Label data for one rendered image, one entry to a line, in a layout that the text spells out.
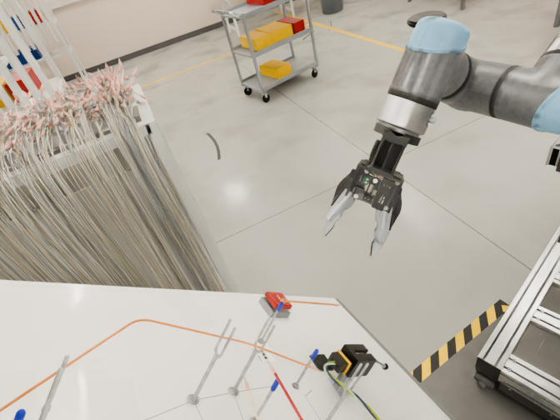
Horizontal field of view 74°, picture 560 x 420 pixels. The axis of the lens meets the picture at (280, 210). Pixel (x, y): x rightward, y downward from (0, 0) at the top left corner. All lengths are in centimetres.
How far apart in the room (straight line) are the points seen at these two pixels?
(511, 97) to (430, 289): 172
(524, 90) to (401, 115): 16
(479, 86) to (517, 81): 5
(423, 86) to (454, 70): 5
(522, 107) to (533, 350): 140
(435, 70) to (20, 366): 66
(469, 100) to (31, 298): 73
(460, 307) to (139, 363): 180
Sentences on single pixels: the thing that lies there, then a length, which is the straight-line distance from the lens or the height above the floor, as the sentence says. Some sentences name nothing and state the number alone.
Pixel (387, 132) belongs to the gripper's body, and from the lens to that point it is 55.
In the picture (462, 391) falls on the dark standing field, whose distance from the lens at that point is 197.
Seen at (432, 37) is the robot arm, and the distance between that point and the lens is 57.
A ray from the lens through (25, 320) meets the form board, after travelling 66.
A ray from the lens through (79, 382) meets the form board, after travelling 59.
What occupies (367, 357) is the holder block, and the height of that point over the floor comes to 112.
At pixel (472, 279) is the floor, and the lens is 230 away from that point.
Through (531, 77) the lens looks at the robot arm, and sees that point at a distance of 61.
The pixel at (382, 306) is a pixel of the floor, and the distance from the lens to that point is 216.
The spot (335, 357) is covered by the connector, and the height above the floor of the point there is 115.
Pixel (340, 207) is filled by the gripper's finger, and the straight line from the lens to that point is 61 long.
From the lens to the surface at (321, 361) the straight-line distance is 82.
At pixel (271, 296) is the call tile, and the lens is 87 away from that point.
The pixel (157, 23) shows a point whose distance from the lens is 853.
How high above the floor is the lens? 179
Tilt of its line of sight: 39 degrees down
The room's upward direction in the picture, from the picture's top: 16 degrees counter-clockwise
